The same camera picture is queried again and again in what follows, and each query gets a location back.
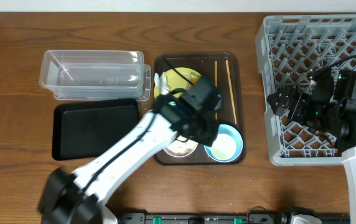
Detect white bowl with crumbs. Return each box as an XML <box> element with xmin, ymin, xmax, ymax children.
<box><xmin>164</xmin><ymin>136</ymin><xmax>198</xmax><ymax>157</ymax></box>

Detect white tissue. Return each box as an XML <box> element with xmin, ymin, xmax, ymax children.
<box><xmin>154</xmin><ymin>72</ymin><xmax>170</xmax><ymax>98</ymax></box>

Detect green orange snack wrapper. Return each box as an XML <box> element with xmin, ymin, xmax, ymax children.
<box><xmin>189</xmin><ymin>72</ymin><xmax>201</xmax><ymax>85</ymax></box>

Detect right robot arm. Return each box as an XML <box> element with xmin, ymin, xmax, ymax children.
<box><xmin>267</xmin><ymin>70</ymin><xmax>356</xmax><ymax>223</ymax></box>

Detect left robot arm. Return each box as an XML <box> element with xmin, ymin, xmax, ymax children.
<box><xmin>38</xmin><ymin>93</ymin><xmax>222</xmax><ymax>224</ymax></box>

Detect grey dishwasher rack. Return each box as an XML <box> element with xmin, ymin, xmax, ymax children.
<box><xmin>255</xmin><ymin>14</ymin><xmax>356</xmax><ymax>166</ymax></box>

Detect light blue bowl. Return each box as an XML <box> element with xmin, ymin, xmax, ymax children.
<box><xmin>204</xmin><ymin>124</ymin><xmax>244</xmax><ymax>163</ymax></box>

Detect right wooden chopstick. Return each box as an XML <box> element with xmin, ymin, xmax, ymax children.
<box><xmin>225</xmin><ymin>60</ymin><xmax>237</xmax><ymax>124</ymax></box>

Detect wooden chopstick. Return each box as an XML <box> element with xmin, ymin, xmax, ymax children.
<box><xmin>225</xmin><ymin>60</ymin><xmax>237</xmax><ymax>124</ymax></box>
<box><xmin>214</xmin><ymin>61</ymin><xmax>218</xmax><ymax>119</ymax></box>

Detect yellow round plate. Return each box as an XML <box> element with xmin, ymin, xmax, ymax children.
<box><xmin>164</xmin><ymin>67</ymin><xmax>200</xmax><ymax>91</ymax></box>

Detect dark brown serving tray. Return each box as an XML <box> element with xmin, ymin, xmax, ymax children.
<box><xmin>154</xmin><ymin>52</ymin><xmax>247</xmax><ymax>166</ymax></box>

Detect left wooden chopstick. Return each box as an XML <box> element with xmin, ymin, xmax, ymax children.
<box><xmin>214</xmin><ymin>61</ymin><xmax>218</xmax><ymax>119</ymax></box>

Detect black plastic tray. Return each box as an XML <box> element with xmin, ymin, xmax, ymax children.
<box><xmin>52</xmin><ymin>99</ymin><xmax>139</xmax><ymax>161</ymax></box>

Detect clear plastic bin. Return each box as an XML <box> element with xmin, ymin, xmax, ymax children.
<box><xmin>39</xmin><ymin>50</ymin><xmax>152</xmax><ymax>101</ymax></box>

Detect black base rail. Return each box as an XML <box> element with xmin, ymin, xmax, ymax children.
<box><xmin>118</xmin><ymin>206</ymin><xmax>351</xmax><ymax>224</ymax></box>

